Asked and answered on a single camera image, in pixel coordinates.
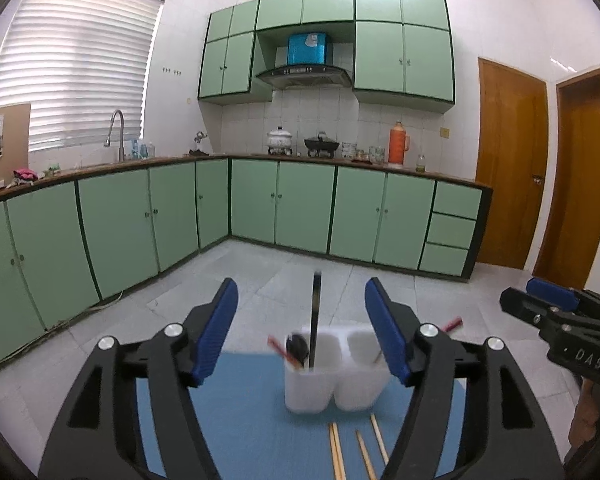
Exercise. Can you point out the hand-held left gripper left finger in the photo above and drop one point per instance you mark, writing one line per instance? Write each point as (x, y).
(217, 330)

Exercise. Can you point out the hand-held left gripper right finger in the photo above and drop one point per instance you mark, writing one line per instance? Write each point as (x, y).
(385, 330)

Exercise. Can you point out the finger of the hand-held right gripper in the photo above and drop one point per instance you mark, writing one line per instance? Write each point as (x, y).
(522, 305)
(550, 292)

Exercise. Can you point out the white chopstick with red end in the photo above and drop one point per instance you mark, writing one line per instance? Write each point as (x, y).
(454, 322)
(276, 345)

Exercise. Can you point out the dark blue chopstick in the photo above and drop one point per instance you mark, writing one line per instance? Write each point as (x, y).
(315, 320)

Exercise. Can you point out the white two-compartment utensil holder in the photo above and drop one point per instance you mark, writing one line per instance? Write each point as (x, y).
(305, 390)

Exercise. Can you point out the person's right hand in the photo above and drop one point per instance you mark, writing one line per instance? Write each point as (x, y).
(582, 410)

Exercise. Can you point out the blue table mat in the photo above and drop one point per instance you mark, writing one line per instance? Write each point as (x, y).
(245, 410)

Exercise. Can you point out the plain wooden chopstick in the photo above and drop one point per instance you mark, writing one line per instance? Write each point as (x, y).
(378, 437)
(340, 460)

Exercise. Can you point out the plain wooden door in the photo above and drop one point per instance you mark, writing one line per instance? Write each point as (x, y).
(575, 185)

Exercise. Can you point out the green base cabinet run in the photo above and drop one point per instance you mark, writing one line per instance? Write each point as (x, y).
(130, 220)

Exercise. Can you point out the small green bottle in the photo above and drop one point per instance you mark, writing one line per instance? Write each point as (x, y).
(421, 165)

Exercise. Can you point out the glass jar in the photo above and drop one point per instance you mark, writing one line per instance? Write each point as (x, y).
(377, 155)

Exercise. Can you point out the orange thermos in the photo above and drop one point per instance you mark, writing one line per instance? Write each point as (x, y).
(397, 145)

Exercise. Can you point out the black wok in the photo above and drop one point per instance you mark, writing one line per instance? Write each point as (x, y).
(321, 146)

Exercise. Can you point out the bottles beside faucet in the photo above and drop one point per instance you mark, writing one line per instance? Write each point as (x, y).
(142, 150)

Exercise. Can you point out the white cooking pot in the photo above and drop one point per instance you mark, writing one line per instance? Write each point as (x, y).
(280, 139)

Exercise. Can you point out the steel kitchen faucet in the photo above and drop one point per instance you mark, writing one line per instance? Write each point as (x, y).
(121, 150)

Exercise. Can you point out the pink cloth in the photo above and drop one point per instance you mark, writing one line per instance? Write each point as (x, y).
(25, 174)

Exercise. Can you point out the black range hood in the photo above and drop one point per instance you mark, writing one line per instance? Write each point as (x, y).
(305, 77)

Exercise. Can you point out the blue wrapped hood chimney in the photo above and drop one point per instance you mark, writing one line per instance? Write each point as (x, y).
(307, 50)

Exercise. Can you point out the white window blind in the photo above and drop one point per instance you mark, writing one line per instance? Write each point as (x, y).
(80, 60)

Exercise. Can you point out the wall hooks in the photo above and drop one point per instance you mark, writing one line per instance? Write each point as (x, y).
(172, 71)

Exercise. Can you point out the green wall cabinet unit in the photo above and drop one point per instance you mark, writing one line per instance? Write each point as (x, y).
(425, 60)

